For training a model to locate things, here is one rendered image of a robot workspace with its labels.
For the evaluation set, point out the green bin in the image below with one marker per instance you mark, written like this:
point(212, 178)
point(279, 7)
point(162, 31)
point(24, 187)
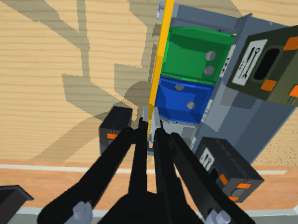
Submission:
point(186, 54)

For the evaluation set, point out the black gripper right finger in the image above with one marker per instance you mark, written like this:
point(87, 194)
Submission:
point(213, 204)

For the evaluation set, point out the grey open bin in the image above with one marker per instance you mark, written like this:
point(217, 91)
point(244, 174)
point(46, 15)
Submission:
point(187, 133)

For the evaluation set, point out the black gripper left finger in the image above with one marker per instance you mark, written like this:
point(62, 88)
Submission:
point(76, 204)

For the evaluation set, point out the yellow bar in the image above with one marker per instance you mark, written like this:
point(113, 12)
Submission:
point(159, 57)

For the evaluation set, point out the blue open bin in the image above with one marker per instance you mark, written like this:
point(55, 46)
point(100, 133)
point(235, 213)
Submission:
point(172, 103)

